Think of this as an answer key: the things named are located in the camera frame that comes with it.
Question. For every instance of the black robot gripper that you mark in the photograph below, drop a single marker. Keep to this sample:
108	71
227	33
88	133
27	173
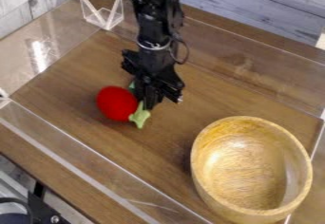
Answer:
157	80

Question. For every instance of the red felt strawberry toy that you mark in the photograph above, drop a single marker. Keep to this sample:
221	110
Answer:
120	105

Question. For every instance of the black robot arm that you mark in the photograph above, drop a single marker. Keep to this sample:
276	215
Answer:
160	21

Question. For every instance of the clear acrylic table barrier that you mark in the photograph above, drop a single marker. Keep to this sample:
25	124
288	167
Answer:
124	173

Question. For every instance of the wooden bowl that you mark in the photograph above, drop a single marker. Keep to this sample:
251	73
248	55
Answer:
251	169

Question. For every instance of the clear acrylic corner bracket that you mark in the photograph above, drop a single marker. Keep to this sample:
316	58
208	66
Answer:
105	18

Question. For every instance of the black clamp with cable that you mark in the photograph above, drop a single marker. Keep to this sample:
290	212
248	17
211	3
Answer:
23	208

